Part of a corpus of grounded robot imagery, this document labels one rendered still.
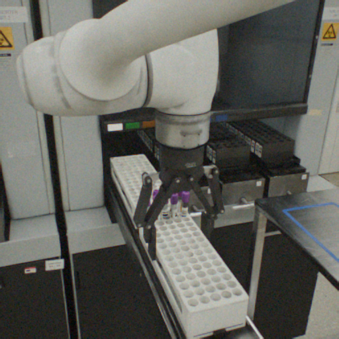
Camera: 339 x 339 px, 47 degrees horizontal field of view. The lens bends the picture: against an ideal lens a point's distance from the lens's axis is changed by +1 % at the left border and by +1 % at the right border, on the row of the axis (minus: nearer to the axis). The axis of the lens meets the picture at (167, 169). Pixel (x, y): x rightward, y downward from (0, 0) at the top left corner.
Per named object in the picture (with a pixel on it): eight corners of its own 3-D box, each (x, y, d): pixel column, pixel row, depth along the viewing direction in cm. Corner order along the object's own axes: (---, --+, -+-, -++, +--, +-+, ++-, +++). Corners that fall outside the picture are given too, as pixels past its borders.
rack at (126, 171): (110, 177, 112) (109, 157, 109) (144, 173, 115) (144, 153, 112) (136, 234, 86) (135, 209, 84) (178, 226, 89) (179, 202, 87)
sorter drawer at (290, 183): (185, 128, 174) (185, 108, 171) (213, 125, 179) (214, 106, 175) (275, 206, 112) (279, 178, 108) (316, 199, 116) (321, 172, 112)
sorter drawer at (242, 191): (152, 131, 170) (152, 110, 166) (181, 128, 174) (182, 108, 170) (227, 214, 107) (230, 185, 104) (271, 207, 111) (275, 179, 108)
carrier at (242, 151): (245, 161, 120) (247, 143, 117) (249, 164, 118) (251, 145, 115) (211, 165, 116) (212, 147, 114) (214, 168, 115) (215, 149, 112)
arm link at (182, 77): (196, 96, 70) (126, 104, 65) (200, 1, 63) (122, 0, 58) (228, 112, 61) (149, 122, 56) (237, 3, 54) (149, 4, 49)
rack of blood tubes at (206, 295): (138, 236, 85) (138, 212, 82) (181, 229, 88) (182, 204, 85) (188, 344, 59) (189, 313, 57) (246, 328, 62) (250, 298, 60)
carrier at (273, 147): (289, 156, 124) (292, 138, 121) (292, 158, 122) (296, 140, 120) (256, 159, 121) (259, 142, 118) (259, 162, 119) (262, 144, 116)
